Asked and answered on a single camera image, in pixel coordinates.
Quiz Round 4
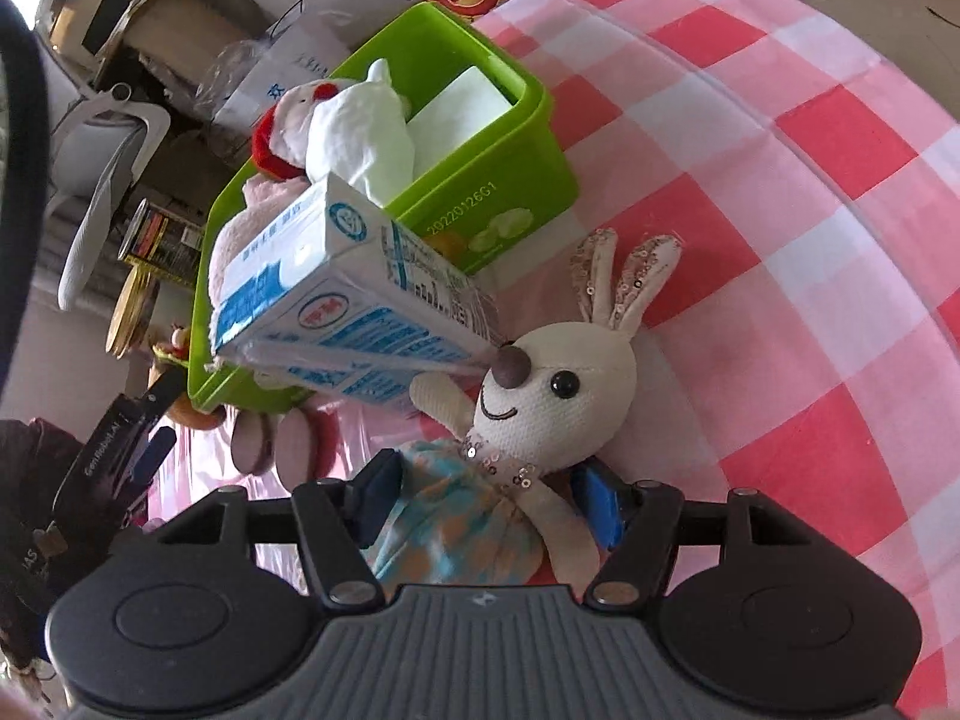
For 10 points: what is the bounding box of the cream plush rabbit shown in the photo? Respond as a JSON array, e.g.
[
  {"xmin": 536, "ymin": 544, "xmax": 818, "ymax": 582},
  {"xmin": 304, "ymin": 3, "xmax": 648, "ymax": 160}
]
[{"xmin": 364, "ymin": 227, "xmax": 685, "ymax": 593}]

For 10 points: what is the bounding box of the wooden desk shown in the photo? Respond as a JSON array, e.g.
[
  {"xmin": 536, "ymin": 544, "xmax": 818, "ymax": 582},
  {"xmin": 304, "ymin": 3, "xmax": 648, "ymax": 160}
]
[{"xmin": 34, "ymin": 0, "xmax": 278, "ymax": 91}]

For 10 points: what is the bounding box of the white sponge block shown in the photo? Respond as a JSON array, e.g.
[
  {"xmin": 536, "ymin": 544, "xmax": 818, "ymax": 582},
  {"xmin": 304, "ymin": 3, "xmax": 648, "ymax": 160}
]
[{"xmin": 405, "ymin": 65, "xmax": 518, "ymax": 181}]

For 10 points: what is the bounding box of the green drink can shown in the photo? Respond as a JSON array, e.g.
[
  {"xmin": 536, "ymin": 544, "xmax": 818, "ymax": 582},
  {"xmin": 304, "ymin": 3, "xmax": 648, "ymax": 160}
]
[{"xmin": 118, "ymin": 199, "xmax": 205, "ymax": 286}]

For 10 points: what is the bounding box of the red white checkered tablecloth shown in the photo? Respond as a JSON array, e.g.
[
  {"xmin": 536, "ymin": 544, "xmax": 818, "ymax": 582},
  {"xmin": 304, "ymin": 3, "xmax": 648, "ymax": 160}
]
[{"xmin": 112, "ymin": 0, "xmax": 960, "ymax": 720}]

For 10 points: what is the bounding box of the grey mesh office chair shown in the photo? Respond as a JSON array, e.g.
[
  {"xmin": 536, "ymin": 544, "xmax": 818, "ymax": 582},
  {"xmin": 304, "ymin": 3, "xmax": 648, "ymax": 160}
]
[{"xmin": 45, "ymin": 82, "xmax": 173, "ymax": 312}]

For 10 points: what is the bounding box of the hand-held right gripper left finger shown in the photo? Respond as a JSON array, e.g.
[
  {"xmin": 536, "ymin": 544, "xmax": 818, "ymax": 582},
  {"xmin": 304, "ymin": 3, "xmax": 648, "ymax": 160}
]
[{"xmin": 154, "ymin": 450, "xmax": 402, "ymax": 610}]

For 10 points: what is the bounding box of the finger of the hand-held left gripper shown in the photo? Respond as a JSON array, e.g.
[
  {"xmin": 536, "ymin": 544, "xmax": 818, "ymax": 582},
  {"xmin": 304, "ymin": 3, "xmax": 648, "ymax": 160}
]
[
  {"xmin": 127, "ymin": 426, "xmax": 179, "ymax": 492},
  {"xmin": 144, "ymin": 367, "xmax": 188, "ymax": 421}
]

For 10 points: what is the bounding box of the white paper bag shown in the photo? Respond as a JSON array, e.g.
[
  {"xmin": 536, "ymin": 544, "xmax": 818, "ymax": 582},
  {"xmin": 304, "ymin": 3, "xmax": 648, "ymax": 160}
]
[{"xmin": 214, "ymin": 7, "xmax": 361, "ymax": 136}]

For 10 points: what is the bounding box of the glass jar with gold lid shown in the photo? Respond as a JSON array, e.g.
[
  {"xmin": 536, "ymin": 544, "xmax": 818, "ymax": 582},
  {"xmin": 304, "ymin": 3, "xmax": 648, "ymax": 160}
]
[{"xmin": 105, "ymin": 266, "xmax": 162, "ymax": 357}]

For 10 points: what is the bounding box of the blue white milk carton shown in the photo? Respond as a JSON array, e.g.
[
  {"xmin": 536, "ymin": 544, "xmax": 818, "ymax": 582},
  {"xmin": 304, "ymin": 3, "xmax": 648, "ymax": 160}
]
[{"xmin": 208, "ymin": 171, "xmax": 511, "ymax": 412}]

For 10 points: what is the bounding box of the green plastic bin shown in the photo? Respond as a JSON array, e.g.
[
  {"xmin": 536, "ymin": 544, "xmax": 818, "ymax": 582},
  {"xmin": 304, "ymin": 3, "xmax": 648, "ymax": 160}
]
[{"xmin": 186, "ymin": 1, "xmax": 580, "ymax": 415}]

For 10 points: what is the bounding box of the clear plastic bag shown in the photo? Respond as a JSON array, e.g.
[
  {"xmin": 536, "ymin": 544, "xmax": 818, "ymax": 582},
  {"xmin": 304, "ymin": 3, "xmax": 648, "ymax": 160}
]
[{"xmin": 195, "ymin": 37, "xmax": 263, "ymax": 113}]

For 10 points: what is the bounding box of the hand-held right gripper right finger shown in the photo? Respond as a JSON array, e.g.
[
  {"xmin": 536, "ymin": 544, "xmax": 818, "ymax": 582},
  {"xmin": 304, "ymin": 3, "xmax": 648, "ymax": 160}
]
[{"xmin": 574, "ymin": 457, "xmax": 815, "ymax": 610}]

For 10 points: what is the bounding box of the small orange toy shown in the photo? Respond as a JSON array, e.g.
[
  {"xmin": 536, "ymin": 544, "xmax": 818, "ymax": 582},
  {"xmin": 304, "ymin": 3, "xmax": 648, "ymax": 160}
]
[{"xmin": 150, "ymin": 322, "xmax": 188, "ymax": 368}]

